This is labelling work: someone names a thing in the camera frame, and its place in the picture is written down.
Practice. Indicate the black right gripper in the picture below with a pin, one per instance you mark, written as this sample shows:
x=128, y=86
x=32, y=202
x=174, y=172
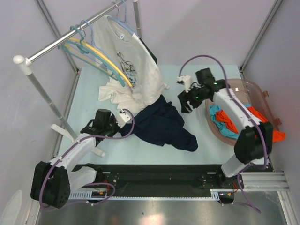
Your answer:
x=184, y=97

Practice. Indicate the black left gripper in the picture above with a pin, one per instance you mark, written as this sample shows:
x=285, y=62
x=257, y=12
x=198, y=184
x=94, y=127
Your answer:
x=113, y=119

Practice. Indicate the navy blue t-shirt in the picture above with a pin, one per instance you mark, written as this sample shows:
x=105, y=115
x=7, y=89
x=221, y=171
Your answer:
x=160, y=123

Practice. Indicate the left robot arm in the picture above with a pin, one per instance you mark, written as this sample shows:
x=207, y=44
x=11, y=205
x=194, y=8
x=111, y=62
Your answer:
x=54, y=181

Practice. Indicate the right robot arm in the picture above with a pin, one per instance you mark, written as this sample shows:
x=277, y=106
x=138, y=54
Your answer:
x=255, y=137

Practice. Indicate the white printed t-shirt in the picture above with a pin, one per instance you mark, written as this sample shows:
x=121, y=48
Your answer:
x=131, y=56

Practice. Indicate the green hanger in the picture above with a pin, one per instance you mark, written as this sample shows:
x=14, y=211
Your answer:
x=93, y=58

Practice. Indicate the yellow hanger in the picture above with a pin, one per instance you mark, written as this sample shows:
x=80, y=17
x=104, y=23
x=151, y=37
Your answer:
x=103, y=58

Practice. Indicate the light blue hanger with shirt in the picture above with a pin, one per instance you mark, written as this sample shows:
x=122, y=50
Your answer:
x=123, y=23

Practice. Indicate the turquoise garment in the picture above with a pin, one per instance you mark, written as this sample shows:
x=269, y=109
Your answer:
x=225, y=126

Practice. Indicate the silver clothes rack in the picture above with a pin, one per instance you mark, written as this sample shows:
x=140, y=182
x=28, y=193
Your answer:
x=25, y=115

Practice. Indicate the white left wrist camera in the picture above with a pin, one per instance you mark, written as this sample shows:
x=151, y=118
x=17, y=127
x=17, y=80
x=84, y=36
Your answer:
x=123, y=118

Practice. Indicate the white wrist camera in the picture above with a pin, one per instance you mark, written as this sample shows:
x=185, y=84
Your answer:
x=123, y=118
x=186, y=81

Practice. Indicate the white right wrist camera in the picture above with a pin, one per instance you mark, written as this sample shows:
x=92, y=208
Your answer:
x=186, y=81

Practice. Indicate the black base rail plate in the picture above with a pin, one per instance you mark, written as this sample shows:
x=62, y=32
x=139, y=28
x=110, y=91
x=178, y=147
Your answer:
x=161, y=182

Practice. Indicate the aluminium extrusion rail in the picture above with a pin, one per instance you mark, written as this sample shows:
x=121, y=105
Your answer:
x=264, y=181

